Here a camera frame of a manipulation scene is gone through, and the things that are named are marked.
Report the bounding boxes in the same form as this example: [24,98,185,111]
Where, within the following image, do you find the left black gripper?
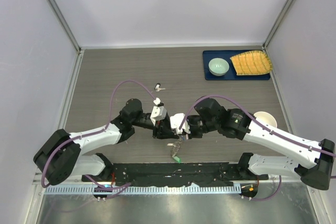
[132,112,179,139]

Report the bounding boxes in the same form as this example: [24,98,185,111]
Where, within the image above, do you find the metal disc with keyrings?
[167,138,183,158]

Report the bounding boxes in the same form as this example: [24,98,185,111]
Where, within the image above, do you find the key with green tag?
[172,156,181,163]

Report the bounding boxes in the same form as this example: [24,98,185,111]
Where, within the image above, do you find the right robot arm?
[178,95,335,190]

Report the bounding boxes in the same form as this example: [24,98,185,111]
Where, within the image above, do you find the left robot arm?
[33,99,177,186]

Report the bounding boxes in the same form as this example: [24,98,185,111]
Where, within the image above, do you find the key with black tag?
[154,83,166,92]

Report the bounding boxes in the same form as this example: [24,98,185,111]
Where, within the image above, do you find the pale green bowl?
[208,58,229,76]

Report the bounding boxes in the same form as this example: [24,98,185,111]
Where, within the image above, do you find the cream bowl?
[254,111,278,128]

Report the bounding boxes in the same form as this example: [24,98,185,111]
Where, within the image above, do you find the blue tray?
[203,50,270,81]

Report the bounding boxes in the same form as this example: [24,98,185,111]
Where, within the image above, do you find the yellow woven cloth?
[230,50,273,76]

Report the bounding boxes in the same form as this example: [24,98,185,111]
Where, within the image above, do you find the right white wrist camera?
[170,113,191,135]

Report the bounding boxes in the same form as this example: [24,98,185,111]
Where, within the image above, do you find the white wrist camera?
[170,113,191,135]
[150,98,167,125]

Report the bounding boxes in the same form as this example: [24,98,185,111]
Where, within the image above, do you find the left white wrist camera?
[150,98,167,125]

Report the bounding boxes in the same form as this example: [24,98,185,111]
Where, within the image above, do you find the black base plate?
[93,162,269,187]

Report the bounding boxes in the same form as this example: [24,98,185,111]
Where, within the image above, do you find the white cable duct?
[44,184,241,195]

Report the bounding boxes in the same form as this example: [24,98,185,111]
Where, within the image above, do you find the front aluminium frame rail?
[33,160,321,185]

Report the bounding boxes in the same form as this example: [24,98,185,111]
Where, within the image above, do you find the aluminium frame rail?
[33,160,321,185]
[46,0,85,129]
[262,0,296,133]

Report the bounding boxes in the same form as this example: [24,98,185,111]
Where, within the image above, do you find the left aluminium frame rail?
[46,0,85,129]

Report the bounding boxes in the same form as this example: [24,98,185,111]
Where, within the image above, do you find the right aluminium frame rail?
[262,0,296,133]

